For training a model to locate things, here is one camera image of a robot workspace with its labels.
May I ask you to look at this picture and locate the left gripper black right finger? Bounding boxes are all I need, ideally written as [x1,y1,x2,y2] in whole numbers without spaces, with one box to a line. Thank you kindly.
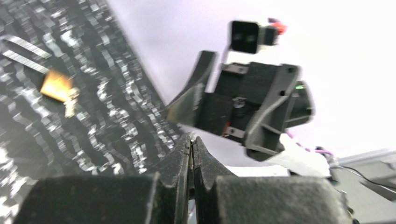
[192,137,353,224]

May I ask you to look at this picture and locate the long shackle brass padlock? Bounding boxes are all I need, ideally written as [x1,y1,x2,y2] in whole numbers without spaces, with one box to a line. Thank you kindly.
[0,35,79,104]

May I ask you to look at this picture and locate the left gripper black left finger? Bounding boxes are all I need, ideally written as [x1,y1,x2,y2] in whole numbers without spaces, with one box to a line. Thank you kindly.
[14,134,191,224]

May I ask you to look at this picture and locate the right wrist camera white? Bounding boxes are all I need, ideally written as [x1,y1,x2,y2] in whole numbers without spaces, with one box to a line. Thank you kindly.
[221,18,287,64]

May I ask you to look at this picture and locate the silver key bunch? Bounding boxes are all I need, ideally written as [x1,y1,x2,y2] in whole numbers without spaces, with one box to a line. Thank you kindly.
[64,88,79,118]

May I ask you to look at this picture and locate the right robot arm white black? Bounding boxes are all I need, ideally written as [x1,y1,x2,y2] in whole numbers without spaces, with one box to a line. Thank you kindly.
[167,49,330,178]

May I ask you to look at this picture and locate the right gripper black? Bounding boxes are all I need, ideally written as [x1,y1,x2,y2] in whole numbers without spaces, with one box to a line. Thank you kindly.
[165,50,302,161]

